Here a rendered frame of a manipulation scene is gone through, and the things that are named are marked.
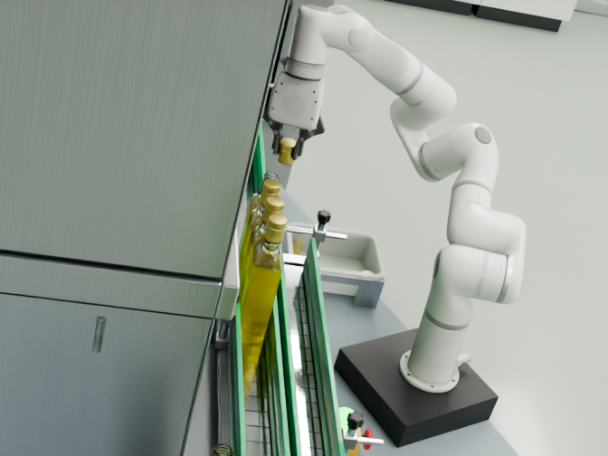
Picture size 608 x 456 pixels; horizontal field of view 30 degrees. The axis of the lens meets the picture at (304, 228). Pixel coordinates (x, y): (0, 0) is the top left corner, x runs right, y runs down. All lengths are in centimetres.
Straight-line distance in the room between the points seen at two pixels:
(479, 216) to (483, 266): 12
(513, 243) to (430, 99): 35
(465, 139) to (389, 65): 22
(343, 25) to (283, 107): 20
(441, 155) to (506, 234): 23
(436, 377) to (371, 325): 28
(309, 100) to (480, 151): 37
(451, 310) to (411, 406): 21
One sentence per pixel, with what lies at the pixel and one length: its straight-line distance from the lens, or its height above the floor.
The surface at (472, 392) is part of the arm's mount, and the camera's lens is 238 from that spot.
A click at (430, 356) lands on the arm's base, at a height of 89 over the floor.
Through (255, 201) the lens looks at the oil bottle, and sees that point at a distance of 224.
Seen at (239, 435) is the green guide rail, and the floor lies 96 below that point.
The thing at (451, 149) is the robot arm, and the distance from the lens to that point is 236.
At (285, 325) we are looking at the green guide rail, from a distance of 215.
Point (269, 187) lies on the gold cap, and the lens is 215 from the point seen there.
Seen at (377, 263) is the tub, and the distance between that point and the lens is 261.
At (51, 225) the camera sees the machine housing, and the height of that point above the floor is 145.
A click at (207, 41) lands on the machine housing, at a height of 174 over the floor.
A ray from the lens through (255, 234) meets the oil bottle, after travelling 215.
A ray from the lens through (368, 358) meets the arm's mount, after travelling 238.
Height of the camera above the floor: 231
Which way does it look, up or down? 34 degrees down
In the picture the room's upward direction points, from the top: 15 degrees clockwise
